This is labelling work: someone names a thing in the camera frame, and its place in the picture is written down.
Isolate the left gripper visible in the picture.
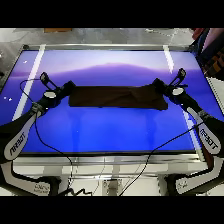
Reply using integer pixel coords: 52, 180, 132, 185
59, 80, 77, 98

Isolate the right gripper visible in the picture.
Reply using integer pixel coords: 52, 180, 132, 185
152, 78, 169, 96

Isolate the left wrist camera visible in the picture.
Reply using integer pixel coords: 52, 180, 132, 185
39, 71, 58, 91

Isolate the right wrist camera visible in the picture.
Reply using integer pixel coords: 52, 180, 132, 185
168, 67, 188, 88

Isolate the dark brown garment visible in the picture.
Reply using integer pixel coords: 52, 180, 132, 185
68, 84, 169, 112

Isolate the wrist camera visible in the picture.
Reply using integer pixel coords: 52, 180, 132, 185
39, 71, 58, 91
168, 67, 188, 88

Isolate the black cable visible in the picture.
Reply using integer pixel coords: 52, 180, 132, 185
118, 123, 205, 197
19, 78, 94, 197

